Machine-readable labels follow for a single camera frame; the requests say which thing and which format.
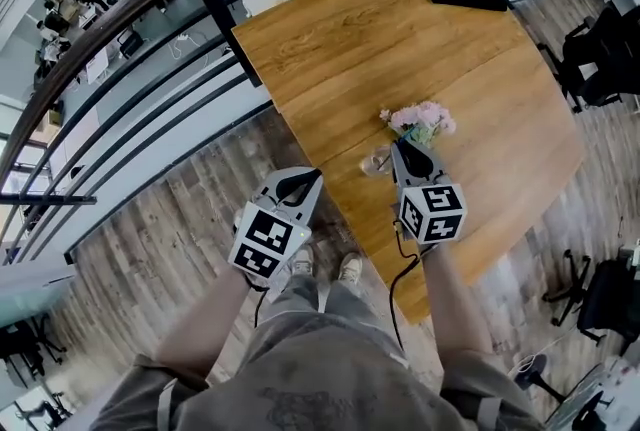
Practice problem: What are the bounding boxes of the person's grey trousers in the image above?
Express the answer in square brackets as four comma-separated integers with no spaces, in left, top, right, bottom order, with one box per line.
[260,268,397,348]

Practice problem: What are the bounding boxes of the black office chair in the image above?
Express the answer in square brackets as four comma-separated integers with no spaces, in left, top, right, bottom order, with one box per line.
[537,6,640,116]
[543,248,640,356]

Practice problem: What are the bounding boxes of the pink flower bouquet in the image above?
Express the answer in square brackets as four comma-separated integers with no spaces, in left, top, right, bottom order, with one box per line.
[378,100,458,151]

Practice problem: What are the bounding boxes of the person's right shoe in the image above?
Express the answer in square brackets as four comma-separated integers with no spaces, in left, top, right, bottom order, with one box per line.
[337,252,364,286]

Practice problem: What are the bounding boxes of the person's grey shirt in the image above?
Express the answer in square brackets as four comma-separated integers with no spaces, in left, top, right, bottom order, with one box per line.
[89,313,547,431]

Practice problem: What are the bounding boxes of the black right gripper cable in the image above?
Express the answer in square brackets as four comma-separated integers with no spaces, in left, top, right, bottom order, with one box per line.
[389,223,427,353]

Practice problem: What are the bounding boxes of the black metal railing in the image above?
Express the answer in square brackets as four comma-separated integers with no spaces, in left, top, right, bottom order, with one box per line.
[0,0,572,266]

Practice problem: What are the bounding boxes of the person's left forearm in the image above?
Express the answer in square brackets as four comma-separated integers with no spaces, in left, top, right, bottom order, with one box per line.
[156,263,254,378]

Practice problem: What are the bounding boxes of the clear drinking glass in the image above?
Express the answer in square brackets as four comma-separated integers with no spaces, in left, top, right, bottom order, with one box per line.
[359,144,394,179]

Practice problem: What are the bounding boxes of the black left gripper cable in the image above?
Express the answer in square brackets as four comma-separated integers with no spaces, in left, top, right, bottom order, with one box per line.
[247,274,272,329]

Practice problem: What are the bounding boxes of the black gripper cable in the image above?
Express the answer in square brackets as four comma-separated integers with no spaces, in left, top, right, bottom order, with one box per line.
[247,274,272,329]
[389,223,427,353]

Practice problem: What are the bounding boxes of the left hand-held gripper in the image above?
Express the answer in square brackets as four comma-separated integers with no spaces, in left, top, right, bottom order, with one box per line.
[227,166,325,281]

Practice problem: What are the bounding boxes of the person's left shoe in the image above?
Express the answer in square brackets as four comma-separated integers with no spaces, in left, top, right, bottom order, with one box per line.
[289,243,317,279]

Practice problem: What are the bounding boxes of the black round stand base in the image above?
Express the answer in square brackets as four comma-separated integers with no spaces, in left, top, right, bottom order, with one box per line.
[509,352,550,391]

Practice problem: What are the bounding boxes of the person's right forearm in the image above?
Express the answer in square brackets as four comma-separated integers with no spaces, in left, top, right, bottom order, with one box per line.
[422,242,497,369]

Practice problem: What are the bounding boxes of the wooden table with white legs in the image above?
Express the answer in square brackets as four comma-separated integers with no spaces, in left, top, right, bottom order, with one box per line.
[230,0,587,326]

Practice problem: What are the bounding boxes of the person's shoe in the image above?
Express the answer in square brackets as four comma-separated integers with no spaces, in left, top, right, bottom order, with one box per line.
[337,252,364,286]
[289,243,317,279]

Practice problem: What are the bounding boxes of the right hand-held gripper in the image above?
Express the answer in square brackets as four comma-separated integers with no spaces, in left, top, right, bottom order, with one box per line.
[389,140,468,246]

